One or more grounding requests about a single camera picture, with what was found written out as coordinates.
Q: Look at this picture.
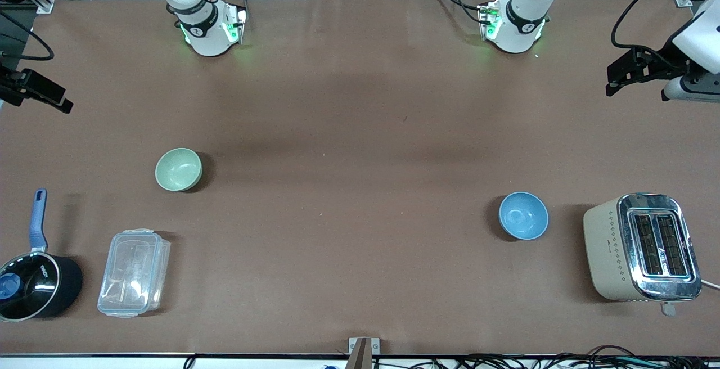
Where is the green bowl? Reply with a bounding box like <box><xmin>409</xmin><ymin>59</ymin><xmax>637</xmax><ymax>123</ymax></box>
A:
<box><xmin>155</xmin><ymin>147</ymin><xmax>203</xmax><ymax>192</ymax></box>

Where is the blue bowl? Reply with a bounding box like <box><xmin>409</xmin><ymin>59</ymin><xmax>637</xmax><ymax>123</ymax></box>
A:
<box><xmin>498</xmin><ymin>191</ymin><xmax>550</xmax><ymax>241</ymax></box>

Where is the beige chrome toaster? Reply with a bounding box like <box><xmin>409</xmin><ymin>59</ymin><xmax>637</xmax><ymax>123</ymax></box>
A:
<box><xmin>583</xmin><ymin>192</ymin><xmax>703</xmax><ymax>317</ymax></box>

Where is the clear plastic food container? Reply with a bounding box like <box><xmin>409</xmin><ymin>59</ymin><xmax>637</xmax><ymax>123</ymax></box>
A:
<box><xmin>97</xmin><ymin>228</ymin><xmax>172</xmax><ymax>319</ymax></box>

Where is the glass lid blue knob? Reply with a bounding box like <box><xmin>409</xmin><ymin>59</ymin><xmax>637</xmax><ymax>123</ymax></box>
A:
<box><xmin>0</xmin><ymin>251</ymin><xmax>60</xmax><ymax>321</ymax></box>

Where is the brown table mat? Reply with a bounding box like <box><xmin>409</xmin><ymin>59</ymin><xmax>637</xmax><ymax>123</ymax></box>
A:
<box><xmin>0</xmin><ymin>0</ymin><xmax>720</xmax><ymax>357</ymax></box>

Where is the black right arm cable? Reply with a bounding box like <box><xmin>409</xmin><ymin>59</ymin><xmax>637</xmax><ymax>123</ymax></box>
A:
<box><xmin>0</xmin><ymin>11</ymin><xmax>55</xmax><ymax>61</ymax></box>

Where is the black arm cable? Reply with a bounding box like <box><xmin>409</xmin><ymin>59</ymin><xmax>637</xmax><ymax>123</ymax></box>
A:
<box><xmin>0</xmin><ymin>11</ymin><xmax>55</xmax><ymax>61</ymax></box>
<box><xmin>611</xmin><ymin>0</ymin><xmax>694</xmax><ymax>52</ymax></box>

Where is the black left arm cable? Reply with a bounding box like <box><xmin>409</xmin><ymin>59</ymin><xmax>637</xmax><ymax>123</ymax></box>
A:
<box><xmin>611</xmin><ymin>0</ymin><xmax>694</xmax><ymax>52</ymax></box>

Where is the black pot blue handle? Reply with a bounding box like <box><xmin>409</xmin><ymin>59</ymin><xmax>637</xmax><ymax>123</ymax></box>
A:
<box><xmin>0</xmin><ymin>188</ymin><xmax>84</xmax><ymax>323</ymax></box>

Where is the black looped cable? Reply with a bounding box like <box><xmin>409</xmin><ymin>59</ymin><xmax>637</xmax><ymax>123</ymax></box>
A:
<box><xmin>586</xmin><ymin>345</ymin><xmax>637</xmax><ymax>359</ymax></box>

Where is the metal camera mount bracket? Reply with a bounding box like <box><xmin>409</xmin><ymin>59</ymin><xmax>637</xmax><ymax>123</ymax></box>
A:
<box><xmin>348</xmin><ymin>337</ymin><xmax>381</xmax><ymax>369</ymax></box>

